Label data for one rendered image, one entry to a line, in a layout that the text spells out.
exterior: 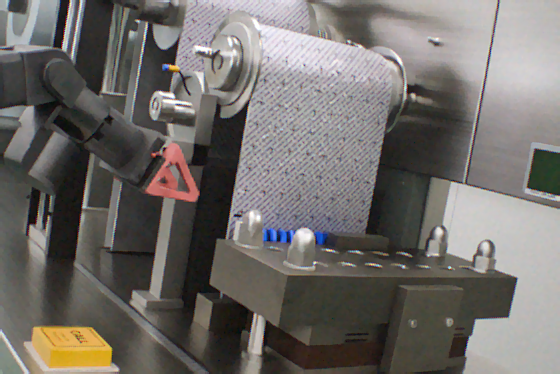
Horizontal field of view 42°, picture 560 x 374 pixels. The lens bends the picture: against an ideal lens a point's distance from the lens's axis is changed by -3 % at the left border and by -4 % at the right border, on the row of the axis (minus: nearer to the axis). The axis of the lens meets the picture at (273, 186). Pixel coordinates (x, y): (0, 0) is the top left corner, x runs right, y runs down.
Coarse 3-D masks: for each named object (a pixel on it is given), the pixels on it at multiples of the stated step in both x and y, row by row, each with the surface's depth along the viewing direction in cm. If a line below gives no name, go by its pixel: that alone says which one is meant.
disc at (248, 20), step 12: (240, 12) 101; (228, 24) 104; (252, 24) 98; (216, 36) 106; (252, 36) 98; (204, 72) 108; (252, 72) 97; (204, 84) 108; (252, 84) 97; (240, 96) 99; (216, 108) 104; (228, 108) 102; (240, 108) 99
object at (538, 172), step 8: (536, 152) 98; (544, 152) 97; (536, 160) 98; (544, 160) 97; (552, 160) 96; (536, 168) 98; (544, 168) 97; (552, 168) 96; (536, 176) 98; (544, 176) 97; (552, 176) 96; (536, 184) 98; (544, 184) 97; (552, 184) 96; (552, 192) 95
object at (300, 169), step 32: (256, 128) 99; (288, 128) 102; (320, 128) 105; (352, 128) 108; (384, 128) 111; (256, 160) 100; (288, 160) 103; (320, 160) 106; (352, 160) 109; (256, 192) 101; (288, 192) 104; (320, 192) 107; (352, 192) 110; (288, 224) 105; (320, 224) 108; (352, 224) 111
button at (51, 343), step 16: (32, 336) 81; (48, 336) 78; (64, 336) 79; (80, 336) 80; (96, 336) 82; (48, 352) 76; (64, 352) 76; (80, 352) 77; (96, 352) 78; (48, 368) 76
